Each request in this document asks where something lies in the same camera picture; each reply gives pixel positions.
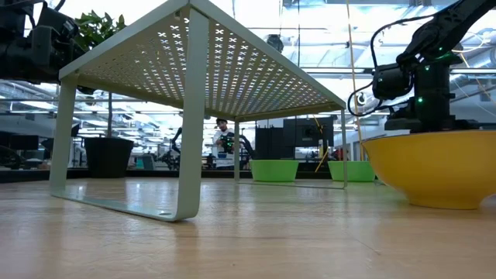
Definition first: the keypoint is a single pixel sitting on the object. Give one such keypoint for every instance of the yellow ceramic bowl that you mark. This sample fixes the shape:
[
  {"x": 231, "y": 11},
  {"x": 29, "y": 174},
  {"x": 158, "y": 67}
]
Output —
[{"x": 438, "y": 170}]

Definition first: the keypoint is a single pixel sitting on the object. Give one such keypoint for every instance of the green plastic bowl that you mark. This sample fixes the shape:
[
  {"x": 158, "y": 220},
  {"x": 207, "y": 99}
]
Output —
[
  {"x": 273, "y": 171},
  {"x": 356, "y": 172}
]

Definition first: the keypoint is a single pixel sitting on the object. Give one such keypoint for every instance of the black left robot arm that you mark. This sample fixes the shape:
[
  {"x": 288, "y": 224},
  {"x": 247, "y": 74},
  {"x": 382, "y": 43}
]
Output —
[{"x": 15, "y": 50}]

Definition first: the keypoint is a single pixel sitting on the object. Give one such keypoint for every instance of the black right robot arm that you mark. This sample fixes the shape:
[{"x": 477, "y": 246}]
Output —
[{"x": 445, "y": 23}]

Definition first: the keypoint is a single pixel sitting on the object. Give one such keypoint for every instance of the green leafy plant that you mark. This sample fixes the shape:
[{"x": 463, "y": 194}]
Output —
[{"x": 97, "y": 29}]

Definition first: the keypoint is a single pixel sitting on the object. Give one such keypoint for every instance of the round white ceiling device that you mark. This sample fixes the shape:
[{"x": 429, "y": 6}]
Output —
[{"x": 361, "y": 98}]

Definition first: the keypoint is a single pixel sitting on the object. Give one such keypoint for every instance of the black monitor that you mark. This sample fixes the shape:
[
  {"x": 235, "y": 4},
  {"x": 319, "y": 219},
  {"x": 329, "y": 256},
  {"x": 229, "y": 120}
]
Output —
[{"x": 24, "y": 142}]

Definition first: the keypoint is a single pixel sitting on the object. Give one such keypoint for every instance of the black plant pot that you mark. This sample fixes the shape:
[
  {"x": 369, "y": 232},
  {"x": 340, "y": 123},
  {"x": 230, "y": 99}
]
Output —
[{"x": 108, "y": 157}]

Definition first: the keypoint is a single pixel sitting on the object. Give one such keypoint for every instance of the black panel screens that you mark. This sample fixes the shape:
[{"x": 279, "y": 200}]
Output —
[{"x": 271, "y": 143}]

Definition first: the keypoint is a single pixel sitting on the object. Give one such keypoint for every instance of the black ceiling device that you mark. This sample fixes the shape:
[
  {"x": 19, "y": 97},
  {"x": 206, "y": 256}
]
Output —
[{"x": 275, "y": 42}]

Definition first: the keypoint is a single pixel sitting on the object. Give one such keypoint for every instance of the pale green perforated metal shelf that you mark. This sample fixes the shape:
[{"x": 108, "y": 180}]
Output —
[{"x": 248, "y": 77}]

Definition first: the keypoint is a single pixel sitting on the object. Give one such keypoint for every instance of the person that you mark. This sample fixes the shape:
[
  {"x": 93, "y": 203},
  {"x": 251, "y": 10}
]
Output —
[{"x": 222, "y": 139}]

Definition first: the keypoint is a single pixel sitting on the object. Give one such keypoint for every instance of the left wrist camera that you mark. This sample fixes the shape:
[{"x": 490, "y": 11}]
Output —
[{"x": 58, "y": 21}]

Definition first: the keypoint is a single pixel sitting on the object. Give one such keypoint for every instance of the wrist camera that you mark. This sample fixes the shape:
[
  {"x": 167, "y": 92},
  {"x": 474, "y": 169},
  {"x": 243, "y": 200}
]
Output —
[
  {"x": 58, "y": 21},
  {"x": 401, "y": 122}
]

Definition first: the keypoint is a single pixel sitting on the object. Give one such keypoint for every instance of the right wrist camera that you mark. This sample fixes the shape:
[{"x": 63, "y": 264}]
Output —
[{"x": 401, "y": 122}]

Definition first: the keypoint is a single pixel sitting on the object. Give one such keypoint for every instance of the black table edge rail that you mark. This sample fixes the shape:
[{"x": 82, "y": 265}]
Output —
[{"x": 174, "y": 174}]

